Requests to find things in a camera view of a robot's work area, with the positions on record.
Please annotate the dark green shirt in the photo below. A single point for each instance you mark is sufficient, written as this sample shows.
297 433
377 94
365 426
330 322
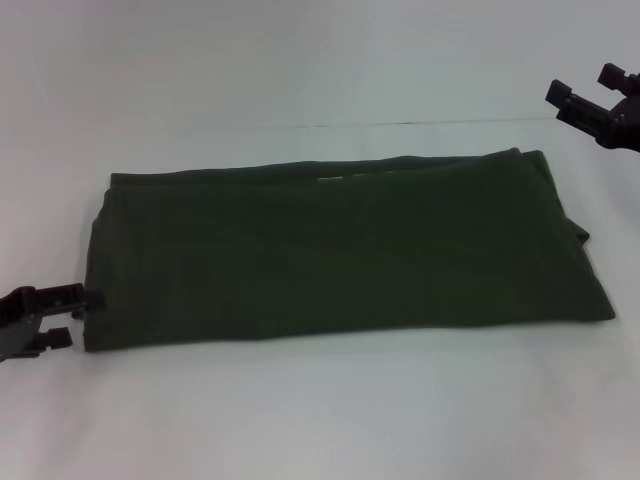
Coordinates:
325 250

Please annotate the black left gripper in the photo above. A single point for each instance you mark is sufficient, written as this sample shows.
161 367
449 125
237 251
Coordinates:
15 325

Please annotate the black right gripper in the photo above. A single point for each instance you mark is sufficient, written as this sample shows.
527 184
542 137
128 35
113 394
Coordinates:
625 125

